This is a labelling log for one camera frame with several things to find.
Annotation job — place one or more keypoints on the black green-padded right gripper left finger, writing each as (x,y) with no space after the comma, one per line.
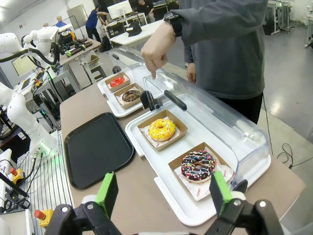
(107,193)

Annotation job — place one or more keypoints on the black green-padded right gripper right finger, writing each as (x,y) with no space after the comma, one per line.
(220,193)

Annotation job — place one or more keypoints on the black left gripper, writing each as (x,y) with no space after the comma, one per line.
(65,40)

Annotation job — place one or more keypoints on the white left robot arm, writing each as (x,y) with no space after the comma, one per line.
(19,110)

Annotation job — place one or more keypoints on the chocolate donut with colourful sprinkles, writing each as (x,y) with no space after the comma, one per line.
(207,166)

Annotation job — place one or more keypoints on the black plastic serving tray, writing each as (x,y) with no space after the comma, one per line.
(97,149)

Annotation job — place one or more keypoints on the red glazed donut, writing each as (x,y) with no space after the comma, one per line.
(115,83)

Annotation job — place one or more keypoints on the cardboard box under colourful-sprinkle donut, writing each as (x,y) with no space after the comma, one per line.
(174,164)

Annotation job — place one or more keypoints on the cardboard box under red donut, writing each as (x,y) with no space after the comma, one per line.
(127,79)

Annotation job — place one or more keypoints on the chocolate donut with nut crumbs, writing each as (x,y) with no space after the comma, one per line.
(127,98)

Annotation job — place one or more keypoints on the cardboard box under nut-crumb donut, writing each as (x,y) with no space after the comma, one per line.
(129,104)

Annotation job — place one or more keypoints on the cardboard box under yellow donut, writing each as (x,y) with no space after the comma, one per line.
(179,127)

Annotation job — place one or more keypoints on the yellow sprinkled donut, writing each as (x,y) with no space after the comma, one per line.
(168,129)

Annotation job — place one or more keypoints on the person's left hand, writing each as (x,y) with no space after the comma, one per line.
(156,49)

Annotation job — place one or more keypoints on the person's right hand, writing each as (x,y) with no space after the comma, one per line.
(192,73)

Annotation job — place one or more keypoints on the brown background workbench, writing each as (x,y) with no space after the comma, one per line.
(80,52)

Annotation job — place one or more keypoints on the white printed paper liner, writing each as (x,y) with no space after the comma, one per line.
(195,191)

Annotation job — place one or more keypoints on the bystander in blue shirt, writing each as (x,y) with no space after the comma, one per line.
(93,22)

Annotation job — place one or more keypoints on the large white display case base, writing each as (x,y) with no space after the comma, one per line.
(171,208)

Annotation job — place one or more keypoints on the small tilted display screen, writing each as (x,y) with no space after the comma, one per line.
(24,65)

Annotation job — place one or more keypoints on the small clear display case cover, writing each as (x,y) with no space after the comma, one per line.
(132,56)

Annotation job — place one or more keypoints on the white computer monitor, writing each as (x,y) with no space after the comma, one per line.
(119,8)

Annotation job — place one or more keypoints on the small white display case base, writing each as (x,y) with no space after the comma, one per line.
(110,102)

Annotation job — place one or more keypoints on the yellow emergency stop box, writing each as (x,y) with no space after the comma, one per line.
(45,218)
(16,175)

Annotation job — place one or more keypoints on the large clear display case cover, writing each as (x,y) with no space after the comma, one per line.
(220,117)

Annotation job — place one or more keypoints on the white background table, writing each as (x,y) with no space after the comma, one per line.
(151,29)

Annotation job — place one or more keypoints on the bystander in black shirt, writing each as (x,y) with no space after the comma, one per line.
(144,9)

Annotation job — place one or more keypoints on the person's black trousers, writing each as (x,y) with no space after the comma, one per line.
(244,105)

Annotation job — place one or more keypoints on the black wrist watch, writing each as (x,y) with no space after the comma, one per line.
(174,22)

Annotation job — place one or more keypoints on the person's grey sweater torso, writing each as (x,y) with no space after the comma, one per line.
(227,49)

